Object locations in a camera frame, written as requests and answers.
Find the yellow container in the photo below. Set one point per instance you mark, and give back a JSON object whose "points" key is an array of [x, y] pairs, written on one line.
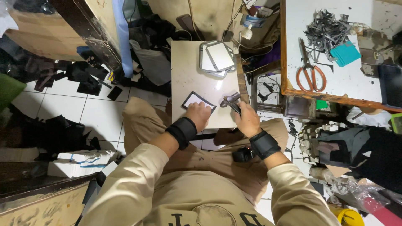
{"points": [[350, 217]]}

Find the grey cloth bag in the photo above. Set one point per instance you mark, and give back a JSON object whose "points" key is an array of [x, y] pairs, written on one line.
{"points": [[154, 64]]}

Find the pile of grey card pieces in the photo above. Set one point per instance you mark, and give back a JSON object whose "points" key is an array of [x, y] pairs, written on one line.
{"points": [[309, 141]]}

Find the white light bulb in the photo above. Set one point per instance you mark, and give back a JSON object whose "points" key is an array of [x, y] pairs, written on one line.
{"points": [[247, 32]]}

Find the person's right fingers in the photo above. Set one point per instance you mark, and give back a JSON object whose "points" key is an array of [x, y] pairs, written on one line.
{"points": [[242, 110]]}

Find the white blue container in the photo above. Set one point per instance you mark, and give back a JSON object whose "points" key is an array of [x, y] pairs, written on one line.
{"points": [[253, 21]]}

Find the green cushion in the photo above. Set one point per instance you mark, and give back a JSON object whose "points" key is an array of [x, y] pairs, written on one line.
{"points": [[9, 89]]}

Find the person's left hand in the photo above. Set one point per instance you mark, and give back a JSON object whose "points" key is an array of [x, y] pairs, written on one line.
{"points": [[198, 116]]}

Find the black tray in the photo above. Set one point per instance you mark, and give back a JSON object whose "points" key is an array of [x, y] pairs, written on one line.
{"points": [[391, 86]]}

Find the black framed white card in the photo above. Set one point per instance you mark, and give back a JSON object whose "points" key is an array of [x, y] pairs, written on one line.
{"points": [[194, 98]]}

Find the black right wrist band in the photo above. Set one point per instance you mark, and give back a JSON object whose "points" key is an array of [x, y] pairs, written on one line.
{"points": [[264, 145]]}

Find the stack of framed white cards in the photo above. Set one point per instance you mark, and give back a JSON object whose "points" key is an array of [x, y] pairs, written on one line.
{"points": [[218, 56]]}

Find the tan wooden cabinet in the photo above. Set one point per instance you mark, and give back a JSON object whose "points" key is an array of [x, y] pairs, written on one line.
{"points": [[47, 34]]}

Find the beige trousers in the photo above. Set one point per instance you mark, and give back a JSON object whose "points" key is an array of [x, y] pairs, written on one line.
{"points": [[144, 125]]}

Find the white cloth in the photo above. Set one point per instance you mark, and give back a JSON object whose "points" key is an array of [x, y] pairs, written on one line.
{"points": [[370, 118]]}

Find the heap of black fabric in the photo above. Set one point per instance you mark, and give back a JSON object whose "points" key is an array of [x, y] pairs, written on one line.
{"points": [[380, 157]]}

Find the person's left fingers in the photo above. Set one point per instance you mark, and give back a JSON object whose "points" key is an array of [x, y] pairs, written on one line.
{"points": [[199, 105]]}

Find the brown wooden counter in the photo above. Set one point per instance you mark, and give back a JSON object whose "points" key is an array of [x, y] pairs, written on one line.
{"points": [[37, 204]]}

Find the black wrist tracker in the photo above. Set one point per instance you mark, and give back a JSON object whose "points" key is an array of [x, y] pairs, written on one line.
{"points": [[242, 154]]}

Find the black wrist band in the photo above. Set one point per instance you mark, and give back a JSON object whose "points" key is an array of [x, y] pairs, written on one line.
{"points": [[264, 145], [181, 131]]}

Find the heap of black leather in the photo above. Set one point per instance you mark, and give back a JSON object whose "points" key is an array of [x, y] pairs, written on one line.
{"points": [[59, 131]]}

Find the beige sweatshirt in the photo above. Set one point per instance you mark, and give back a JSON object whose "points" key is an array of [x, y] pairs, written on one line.
{"points": [[188, 201]]}

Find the blue fabric strip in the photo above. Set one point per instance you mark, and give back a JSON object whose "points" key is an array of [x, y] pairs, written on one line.
{"points": [[123, 37]]}

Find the bundle of white papers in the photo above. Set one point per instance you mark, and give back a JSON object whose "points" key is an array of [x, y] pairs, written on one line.
{"points": [[80, 163]]}

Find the metal table frame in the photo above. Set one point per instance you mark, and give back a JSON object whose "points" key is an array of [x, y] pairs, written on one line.
{"points": [[267, 108]]}

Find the heap of black floor scraps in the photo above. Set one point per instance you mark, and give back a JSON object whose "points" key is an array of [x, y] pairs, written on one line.
{"points": [[84, 78]]}

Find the beige stone work slab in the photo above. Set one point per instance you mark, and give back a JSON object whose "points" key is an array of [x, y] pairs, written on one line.
{"points": [[193, 72]]}

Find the person's right hand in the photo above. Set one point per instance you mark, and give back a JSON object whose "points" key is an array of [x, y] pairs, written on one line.
{"points": [[249, 121]]}

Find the pile of grey scraps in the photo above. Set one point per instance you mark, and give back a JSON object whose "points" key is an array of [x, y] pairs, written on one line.
{"points": [[325, 31]]}

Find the brown wooden strip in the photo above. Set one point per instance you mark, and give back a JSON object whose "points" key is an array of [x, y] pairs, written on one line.
{"points": [[241, 78]]}

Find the metal hammer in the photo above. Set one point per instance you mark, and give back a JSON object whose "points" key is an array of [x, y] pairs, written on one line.
{"points": [[228, 101]]}

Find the white table with wooden border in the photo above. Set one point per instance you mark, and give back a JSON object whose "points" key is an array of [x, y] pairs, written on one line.
{"points": [[345, 81]]}

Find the black left wrist band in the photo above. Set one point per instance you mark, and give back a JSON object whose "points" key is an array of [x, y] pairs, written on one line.
{"points": [[181, 131]]}

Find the clear plastic bag with red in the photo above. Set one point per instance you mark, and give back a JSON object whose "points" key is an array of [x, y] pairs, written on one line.
{"points": [[377, 204]]}

